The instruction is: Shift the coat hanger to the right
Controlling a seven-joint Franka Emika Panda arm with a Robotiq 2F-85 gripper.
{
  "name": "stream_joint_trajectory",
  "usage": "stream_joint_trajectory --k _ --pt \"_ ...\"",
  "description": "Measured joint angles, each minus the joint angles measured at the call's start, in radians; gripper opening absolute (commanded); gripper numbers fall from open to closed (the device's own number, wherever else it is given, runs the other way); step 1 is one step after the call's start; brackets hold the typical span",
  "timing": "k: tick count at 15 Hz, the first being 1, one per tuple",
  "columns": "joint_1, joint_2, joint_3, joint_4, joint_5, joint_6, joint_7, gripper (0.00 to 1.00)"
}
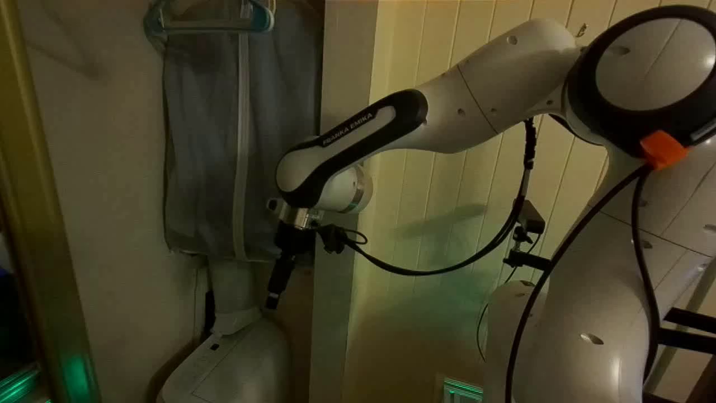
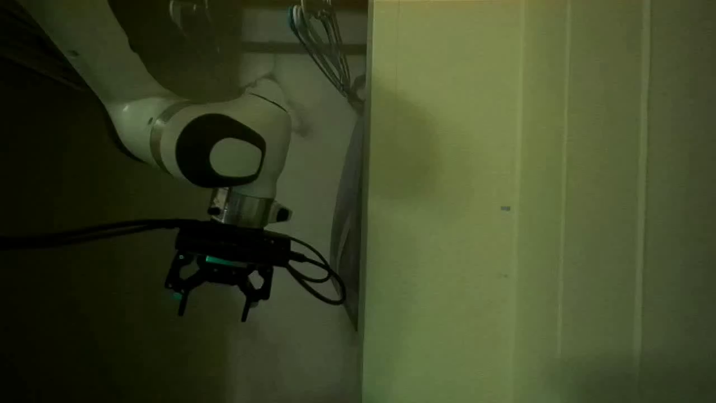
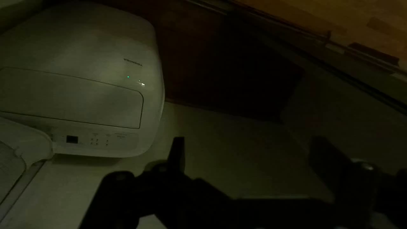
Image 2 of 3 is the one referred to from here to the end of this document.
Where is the thick black cable bundle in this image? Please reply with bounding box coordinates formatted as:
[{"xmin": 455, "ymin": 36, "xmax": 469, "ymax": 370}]
[{"xmin": 0, "ymin": 217, "xmax": 183, "ymax": 254}]

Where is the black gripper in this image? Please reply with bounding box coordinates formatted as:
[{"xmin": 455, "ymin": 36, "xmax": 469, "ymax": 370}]
[{"xmin": 163, "ymin": 248, "xmax": 276, "ymax": 326}]

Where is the pale wire coat hanger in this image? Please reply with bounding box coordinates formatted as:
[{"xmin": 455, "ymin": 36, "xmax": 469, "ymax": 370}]
[{"xmin": 311, "ymin": 0, "xmax": 370, "ymax": 111}]

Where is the closet hanging rod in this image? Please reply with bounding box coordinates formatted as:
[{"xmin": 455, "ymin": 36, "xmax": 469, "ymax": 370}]
[{"xmin": 240, "ymin": 41, "xmax": 370, "ymax": 57}]

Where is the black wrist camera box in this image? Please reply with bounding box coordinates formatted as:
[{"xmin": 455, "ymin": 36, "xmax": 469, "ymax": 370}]
[{"xmin": 174, "ymin": 219, "xmax": 295, "ymax": 270}]

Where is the teal wire coat hanger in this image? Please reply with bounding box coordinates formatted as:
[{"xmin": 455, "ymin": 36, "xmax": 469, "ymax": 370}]
[{"xmin": 288, "ymin": 0, "xmax": 357, "ymax": 97}]

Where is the dark slatted panel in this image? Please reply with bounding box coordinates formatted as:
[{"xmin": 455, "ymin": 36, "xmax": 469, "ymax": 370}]
[{"xmin": 0, "ymin": 0, "xmax": 87, "ymax": 88}]

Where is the thin black looped cable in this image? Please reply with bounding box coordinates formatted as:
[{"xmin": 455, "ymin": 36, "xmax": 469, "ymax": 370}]
[{"xmin": 283, "ymin": 235, "xmax": 348, "ymax": 307}]

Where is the grey hanging garment bag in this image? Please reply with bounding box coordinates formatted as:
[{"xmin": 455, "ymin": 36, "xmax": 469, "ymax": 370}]
[{"xmin": 328, "ymin": 103, "xmax": 370, "ymax": 332}]

